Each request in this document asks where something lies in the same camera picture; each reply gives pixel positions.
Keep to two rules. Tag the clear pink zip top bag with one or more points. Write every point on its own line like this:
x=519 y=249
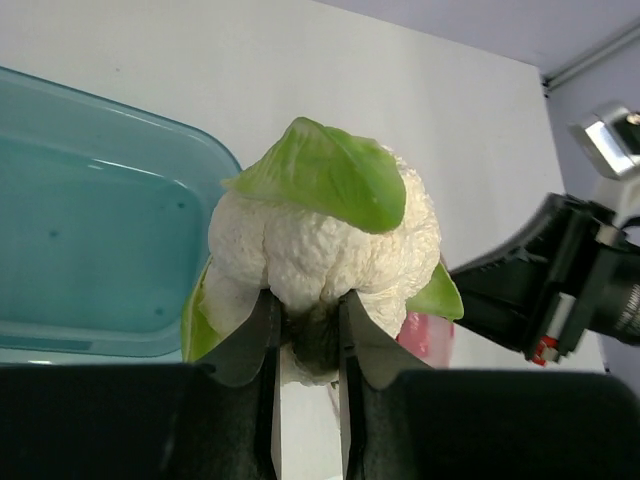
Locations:
x=429 y=338

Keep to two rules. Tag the teal plastic container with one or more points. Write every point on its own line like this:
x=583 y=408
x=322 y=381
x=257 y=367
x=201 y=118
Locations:
x=104 y=216

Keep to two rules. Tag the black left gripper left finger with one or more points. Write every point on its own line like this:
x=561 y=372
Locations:
x=214 y=419

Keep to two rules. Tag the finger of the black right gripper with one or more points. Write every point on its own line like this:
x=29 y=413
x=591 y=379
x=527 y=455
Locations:
x=499 y=288

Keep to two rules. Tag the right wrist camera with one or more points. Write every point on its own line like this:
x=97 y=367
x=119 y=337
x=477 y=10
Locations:
x=609 y=136

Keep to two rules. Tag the right aluminium corner post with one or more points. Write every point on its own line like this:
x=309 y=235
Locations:
x=591 y=57

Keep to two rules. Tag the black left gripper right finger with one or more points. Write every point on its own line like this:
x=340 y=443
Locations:
x=401 y=419

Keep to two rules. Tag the white cauliflower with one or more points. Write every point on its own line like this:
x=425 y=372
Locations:
x=323 y=213

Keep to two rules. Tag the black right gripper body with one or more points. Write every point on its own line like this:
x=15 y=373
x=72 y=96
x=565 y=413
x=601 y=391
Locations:
x=592 y=284

